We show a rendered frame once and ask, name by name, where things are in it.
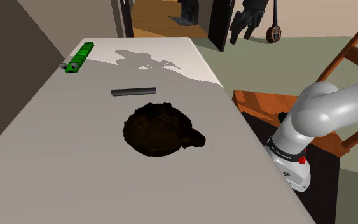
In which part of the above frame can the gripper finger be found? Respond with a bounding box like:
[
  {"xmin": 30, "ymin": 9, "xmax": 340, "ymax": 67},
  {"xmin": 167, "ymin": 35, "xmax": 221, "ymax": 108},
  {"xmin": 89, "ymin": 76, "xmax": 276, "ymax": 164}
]
[
  {"xmin": 243, "ymin": 11, "xmax": 266, "ymax": 41},
  {"xmin": 229, "ymin": 11, "xmax": 251, "ymax": 45}
]

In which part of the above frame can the dark open door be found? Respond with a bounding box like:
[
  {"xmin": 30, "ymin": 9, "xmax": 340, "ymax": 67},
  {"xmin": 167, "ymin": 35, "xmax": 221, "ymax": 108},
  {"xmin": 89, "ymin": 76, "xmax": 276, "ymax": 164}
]
[{"xmin": 207, "ymin": 0, "xmax": 237, "ymax": 53}]

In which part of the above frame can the round brown hanging ornament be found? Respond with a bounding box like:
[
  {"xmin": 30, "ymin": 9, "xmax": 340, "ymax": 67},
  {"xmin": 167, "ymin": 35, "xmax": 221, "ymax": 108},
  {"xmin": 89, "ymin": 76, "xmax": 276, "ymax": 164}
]
[{"xmin": 265, "ymin": 0, "xmax": 282, "ymax": 44}]

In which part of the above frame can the brown wooden chair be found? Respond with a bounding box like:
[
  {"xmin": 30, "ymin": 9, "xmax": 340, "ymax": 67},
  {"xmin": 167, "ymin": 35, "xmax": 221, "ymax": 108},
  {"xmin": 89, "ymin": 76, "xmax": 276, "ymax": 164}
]
[{"xmin": 231, "ymin": 12, "xmax": 358, "ymax": 158}]

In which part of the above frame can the dark grey cylinder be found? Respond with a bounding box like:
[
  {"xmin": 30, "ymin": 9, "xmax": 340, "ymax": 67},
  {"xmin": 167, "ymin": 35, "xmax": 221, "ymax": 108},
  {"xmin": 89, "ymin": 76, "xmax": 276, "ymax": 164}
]
[{"xmin": 111, "ymin": 87, "xmax": 158, "ymax": 97}]

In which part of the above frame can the dark brown cap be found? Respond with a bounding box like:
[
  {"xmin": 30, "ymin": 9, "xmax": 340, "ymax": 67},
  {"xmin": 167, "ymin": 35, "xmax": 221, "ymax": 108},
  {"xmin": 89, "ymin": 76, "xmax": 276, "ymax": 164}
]
[{"xmin": 122, "ymin": 102, "xmax": 207, "ymax": 157}]

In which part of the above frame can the green segmented toy block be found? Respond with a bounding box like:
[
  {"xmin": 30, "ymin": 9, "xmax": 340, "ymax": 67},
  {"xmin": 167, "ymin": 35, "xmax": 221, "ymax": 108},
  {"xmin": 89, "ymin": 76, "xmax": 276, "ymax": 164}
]
[{"xmin": 59, "ymin": 41, "xmax": 95, "ymax": 74}]

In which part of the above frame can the dark robot stand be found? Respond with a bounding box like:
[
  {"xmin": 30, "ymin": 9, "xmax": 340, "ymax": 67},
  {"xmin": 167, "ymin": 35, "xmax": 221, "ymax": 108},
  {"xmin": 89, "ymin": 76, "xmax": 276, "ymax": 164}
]
[{"xmin": 242, "ymin": 111, "xmax": 341, "ymax": 224}]

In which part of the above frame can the grey table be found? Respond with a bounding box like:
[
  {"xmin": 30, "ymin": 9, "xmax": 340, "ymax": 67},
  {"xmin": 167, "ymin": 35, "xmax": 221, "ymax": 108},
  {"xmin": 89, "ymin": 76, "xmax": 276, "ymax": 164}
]
[{"xmin": 0, "ymin": 36, "xmax": 317, "ymax": 224}]

